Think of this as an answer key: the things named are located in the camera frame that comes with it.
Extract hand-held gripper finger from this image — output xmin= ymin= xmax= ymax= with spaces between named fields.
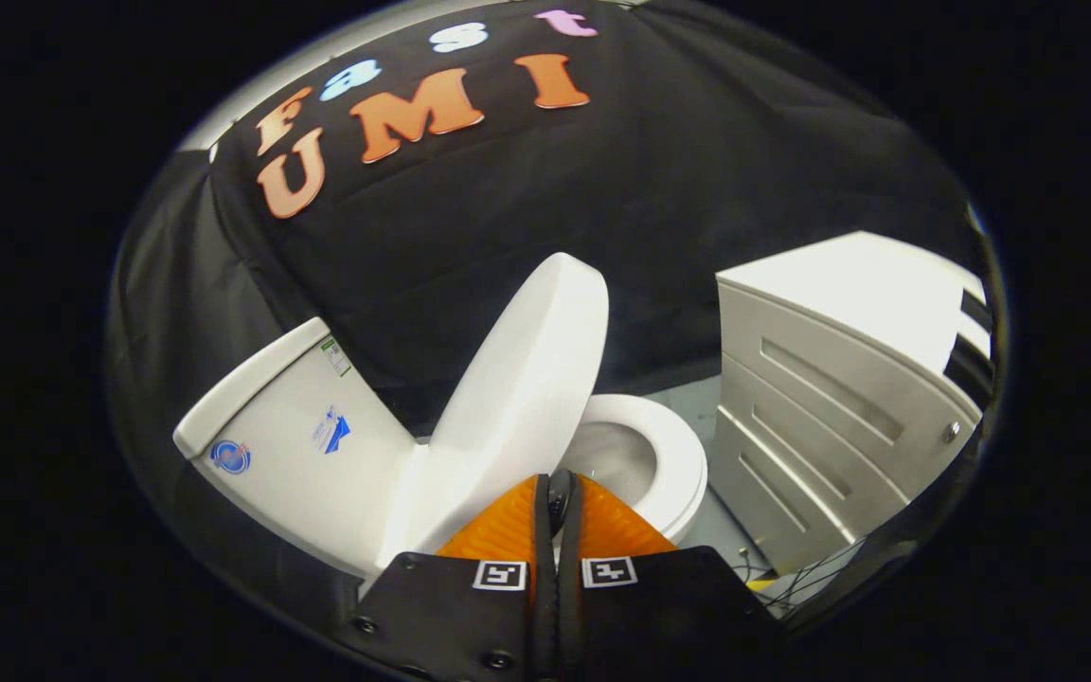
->
xmin=342 ymin=474 xmax=561 ymax=682
xmin=557 ymin=471 xmax=788 ymax=682

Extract white toilet lid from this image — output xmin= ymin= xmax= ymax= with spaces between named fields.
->
xmin=380 ymin=252 xmax=610 ymax=560

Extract white toilet with tank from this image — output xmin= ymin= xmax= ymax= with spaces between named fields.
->
xmin=173 ymin=317 xmax=709 ymax=581

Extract white drawer cabinet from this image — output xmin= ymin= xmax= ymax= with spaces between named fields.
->
xmin=708 ymin=230 xmax=992 ymax=574

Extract black backdrop cloth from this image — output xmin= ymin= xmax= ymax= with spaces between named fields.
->
xmin=110 ymin=0 xmax=982 ymax=607

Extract white toilet seat ring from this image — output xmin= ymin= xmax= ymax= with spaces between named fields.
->
xmin=560 ymin=393 xmax=709 ymax=546

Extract black floor cables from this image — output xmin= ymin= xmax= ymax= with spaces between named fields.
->
xmin=733 ymin=535 xmax=867 ymax=612

